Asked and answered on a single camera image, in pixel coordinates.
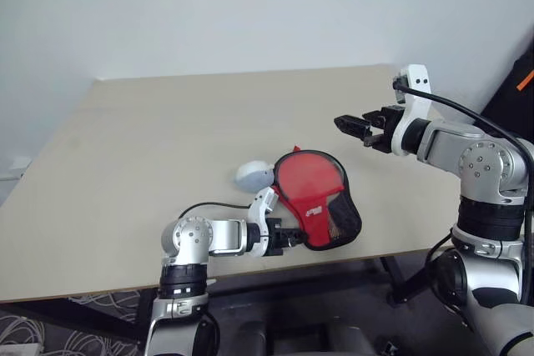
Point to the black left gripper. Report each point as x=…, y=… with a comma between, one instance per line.
x=276, y=239

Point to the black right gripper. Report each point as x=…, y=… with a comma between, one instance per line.
x=386, y=139

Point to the red paddle case with mesh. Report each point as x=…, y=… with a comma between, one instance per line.
x=310, y=216

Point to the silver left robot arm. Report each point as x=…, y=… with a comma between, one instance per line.
x=196, y=235

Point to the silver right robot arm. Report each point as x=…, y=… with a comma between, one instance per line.
x=480, y=160

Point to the red black mesh pouch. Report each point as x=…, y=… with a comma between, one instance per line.
x=306, y=172

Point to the black metal table leg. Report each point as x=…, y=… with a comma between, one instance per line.
x=402, y=279

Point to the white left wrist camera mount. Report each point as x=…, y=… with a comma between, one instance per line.
x=260, y=202

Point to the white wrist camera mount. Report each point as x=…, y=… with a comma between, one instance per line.
x=413, y=97
x=260, y=202

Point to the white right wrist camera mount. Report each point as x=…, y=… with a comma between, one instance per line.
x=413, y=97

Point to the black metal table frame bar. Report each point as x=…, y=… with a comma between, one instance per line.
x=83, y=312

